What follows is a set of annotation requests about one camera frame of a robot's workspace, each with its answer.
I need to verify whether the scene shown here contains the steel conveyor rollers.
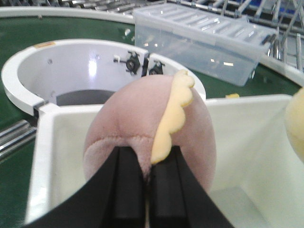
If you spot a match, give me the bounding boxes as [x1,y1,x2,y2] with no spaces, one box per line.
[0,118,38,162]

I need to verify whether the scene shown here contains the white plastic tote box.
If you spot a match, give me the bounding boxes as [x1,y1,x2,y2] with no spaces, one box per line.
[25,95,304,228]

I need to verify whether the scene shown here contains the clear plastic storage bin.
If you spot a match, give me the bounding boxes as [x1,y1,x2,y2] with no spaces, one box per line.
[133,3,277,86]

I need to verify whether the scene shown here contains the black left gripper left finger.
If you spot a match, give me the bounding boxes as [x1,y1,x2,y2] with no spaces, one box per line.
[25,147,145,228]

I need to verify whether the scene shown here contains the yellow plush toy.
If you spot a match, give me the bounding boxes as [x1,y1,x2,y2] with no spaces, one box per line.
[285,87,304,162]

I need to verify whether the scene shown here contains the pink plush toy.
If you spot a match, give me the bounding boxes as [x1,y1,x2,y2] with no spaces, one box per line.
[83,69,216,190]

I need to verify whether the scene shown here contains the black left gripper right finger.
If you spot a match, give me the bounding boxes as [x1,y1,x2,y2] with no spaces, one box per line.
[149,146,232,228]

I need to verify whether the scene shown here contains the white inner ring guard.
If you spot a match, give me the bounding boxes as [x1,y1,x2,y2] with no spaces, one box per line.
[1,38,207,117]

